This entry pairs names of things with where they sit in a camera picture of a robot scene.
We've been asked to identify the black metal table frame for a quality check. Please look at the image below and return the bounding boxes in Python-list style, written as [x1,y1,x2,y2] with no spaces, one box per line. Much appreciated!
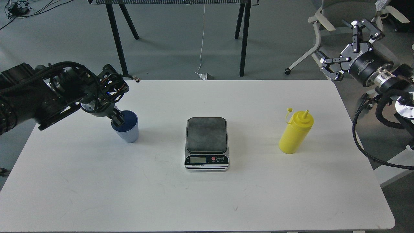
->
[87,0,259,78]

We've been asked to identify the white hanging cable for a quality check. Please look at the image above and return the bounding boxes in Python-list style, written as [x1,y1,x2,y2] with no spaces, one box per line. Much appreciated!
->
[194,3,207,80]

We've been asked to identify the blue ribbed plastic cup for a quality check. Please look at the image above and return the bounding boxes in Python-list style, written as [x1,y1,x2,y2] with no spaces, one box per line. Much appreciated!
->
[111,110,139,143]

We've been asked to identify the black cables on floor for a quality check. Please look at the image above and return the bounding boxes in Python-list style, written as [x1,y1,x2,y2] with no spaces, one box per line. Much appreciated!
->
[0,0,75,29]

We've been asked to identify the digital kitchen scale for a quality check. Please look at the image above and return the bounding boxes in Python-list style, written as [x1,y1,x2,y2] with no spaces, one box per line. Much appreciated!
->
[184,117,230,172]

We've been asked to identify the yellow squeeze bottle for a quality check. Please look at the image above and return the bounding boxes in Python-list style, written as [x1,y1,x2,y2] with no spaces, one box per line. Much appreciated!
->
[278,108,314,154]

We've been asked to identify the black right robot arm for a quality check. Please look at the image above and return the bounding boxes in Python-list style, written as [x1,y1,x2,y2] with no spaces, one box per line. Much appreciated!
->
[317,19,413,171]

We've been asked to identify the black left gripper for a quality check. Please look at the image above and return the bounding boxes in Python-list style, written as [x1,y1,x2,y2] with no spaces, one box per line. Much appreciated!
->
[80,64,130,127]

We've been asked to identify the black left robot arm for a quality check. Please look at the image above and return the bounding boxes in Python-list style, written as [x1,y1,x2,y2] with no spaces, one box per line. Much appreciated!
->
[0,61,130,134]

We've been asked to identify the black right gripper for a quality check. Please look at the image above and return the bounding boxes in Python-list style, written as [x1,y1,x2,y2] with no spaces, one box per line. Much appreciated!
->
[319,19,393,88]

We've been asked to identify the grey office chair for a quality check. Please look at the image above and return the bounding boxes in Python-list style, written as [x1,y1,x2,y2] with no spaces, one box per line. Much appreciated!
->
[284,0,413,75]

